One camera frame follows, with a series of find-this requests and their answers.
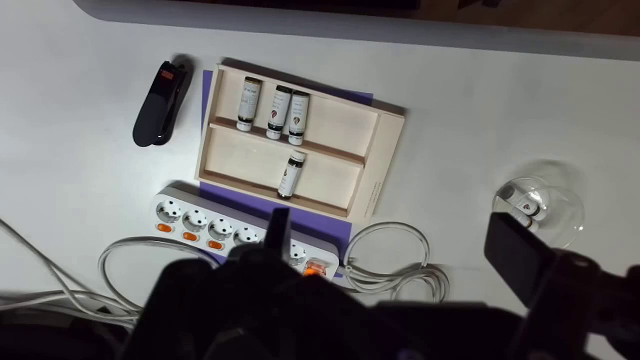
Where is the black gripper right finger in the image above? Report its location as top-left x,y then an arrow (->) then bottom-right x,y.
484,212 -> 556,308

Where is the white bottle lower compartment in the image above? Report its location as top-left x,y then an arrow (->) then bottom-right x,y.
275,150 -> 306,198

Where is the white bottle right of middle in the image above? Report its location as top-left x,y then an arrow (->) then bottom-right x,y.
285,92 -> 309,146

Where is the grey cable bundle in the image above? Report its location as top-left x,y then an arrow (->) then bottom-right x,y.
0,218 -> 222,328

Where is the black stapler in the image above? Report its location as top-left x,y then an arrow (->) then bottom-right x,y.
131,55 -> 193,148

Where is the white power strip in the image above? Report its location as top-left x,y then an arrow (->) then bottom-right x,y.
150,182 -> 340,280

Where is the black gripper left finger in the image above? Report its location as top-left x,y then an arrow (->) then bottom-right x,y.
264,208 -> 290,258

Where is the white bottle far left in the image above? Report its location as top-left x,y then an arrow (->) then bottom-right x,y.
236,76 -> 261,132

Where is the white power cable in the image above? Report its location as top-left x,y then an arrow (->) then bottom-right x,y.
338,220 -> 451,304

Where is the wooden divided tray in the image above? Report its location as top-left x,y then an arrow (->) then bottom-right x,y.
195,60 -> 406,223

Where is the small white bottle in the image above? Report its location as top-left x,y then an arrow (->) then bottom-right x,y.
496,184 -> 540,229

